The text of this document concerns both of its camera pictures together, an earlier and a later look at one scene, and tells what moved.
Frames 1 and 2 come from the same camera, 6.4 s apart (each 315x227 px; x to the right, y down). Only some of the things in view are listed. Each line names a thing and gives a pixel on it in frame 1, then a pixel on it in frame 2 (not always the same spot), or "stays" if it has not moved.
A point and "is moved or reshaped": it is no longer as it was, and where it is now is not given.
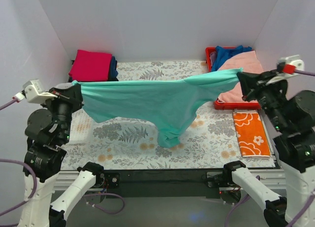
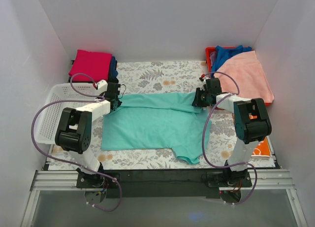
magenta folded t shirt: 89,66 stays
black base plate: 179,183 stays
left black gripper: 67,99 → 116,103
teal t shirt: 171,104 is moved or reshaped
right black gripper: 257,84 → 198,100
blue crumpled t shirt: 222,55 stays
